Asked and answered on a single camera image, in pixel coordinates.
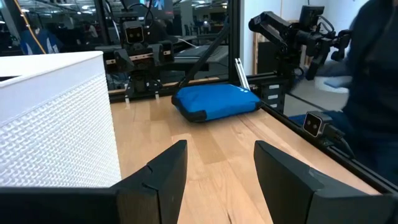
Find blue first aid pouch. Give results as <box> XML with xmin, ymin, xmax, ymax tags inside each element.
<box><xmin>171</xmin><ymin>83</ymin><xmax>264</xmax><ymax>123</ymax></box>

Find background monitor screen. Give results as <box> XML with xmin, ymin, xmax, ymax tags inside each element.
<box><xmin>139</xmin><ymin>0</ymin><xmax>174</xmax><ymax>19</ymax></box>

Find table-level camera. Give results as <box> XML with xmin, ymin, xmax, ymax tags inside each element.
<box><xmin>302</xmin><ymin>110</ymin><xmax>333</xmax><ymax>139</ymax></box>

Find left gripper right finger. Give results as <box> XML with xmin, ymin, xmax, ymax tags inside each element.
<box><xmin>253</xmin><ymin>140</ymin><xmax>398</xmax><ymax>224</ymax></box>

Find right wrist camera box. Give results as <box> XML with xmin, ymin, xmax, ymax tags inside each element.
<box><xmin>122</xmin><ymin>21</ymin><xmax>146</xmax><ymax>44</ymax></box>

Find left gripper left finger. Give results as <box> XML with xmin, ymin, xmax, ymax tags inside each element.
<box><xmin>116</xmin><ymin>139</ymin><xmax>188</xmax><ymax>224</ymax></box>

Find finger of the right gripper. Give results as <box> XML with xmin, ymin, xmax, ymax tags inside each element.
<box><xmin>113</xmin><ymin>48</ymin><xmax>134</xmax><ymax>73</ymax></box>
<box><xmin>149</xmin><ymin>40</ymin><xmax>175</xmax><ymax>65</ymax></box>

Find white plastic storage bin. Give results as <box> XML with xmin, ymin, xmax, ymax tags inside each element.
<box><xmin>0</xmin><ymin>51</ymin><xmax>122</xmax><ymax>189</ymax></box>

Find grey background desk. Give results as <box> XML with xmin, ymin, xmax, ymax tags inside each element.
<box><xmin>174</xmin><ymin>45</ymin><xmax>229</xmax><ymax>68</ymax></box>

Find silver metal bracket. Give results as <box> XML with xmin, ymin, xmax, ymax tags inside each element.
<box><xmin>234</xmin><ymin>57</ymin><xmax>251</xmax><ymax>91</ymax></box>

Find black table camera cable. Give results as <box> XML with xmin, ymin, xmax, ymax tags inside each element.
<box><xmin>325</xmin><ymin>126</ymin><xmax>357</xmax><ymax>159</ymax></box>

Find black box white labels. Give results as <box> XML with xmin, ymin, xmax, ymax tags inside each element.
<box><xmin>260</xmin><ymin>81</ymin><xmax>286</xmax><ymax>113</ymax></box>

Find person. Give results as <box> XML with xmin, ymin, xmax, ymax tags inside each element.
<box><xmin>20</xmin><ymin>27</ymin><xmax>63</xmax><ymax>55</ymax></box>
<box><xmin>313</xmin><ymin>0</ymin><xmax>398</xmax><ymax>187</ymax></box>

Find yellow cable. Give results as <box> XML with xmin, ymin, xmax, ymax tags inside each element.
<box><xmin>12</xmin><ymin>0</ymin><xmax>47</xmax><ymax>54</ymax></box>

